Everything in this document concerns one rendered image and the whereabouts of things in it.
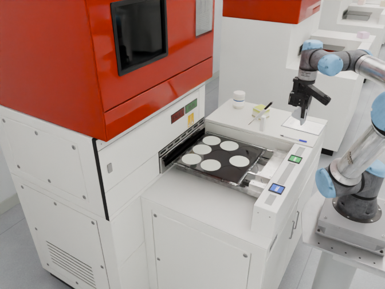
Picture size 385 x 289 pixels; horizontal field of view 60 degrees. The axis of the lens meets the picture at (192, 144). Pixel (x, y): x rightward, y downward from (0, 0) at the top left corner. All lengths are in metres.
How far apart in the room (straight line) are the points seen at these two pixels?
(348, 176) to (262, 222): 0.37
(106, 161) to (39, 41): 0.48
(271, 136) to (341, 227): 0.62
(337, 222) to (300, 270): 1.03
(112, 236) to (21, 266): 1.15
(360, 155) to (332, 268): 0.68
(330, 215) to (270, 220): 0.26
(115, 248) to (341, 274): 1.02
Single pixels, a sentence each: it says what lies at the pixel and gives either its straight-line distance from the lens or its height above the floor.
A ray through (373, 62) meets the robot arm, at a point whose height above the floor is 1.48.
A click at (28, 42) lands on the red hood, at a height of 1.54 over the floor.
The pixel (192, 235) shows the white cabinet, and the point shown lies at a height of 0.72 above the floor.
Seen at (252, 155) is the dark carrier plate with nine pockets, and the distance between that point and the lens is 1.76.
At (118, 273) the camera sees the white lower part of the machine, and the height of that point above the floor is 0.48.
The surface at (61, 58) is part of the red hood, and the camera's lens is 1.24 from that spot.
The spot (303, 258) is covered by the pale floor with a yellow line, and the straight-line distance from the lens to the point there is 2.52.
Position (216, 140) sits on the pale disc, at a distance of 1.86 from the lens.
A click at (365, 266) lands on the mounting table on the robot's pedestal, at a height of 0.81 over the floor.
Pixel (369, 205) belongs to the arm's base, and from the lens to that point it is 1.51.
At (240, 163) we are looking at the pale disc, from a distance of 1.69.
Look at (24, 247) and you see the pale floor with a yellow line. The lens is 2.74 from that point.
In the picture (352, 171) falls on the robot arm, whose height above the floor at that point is 1.17.
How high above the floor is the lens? 1.84
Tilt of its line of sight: 31 degrees down
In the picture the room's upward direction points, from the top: straight up
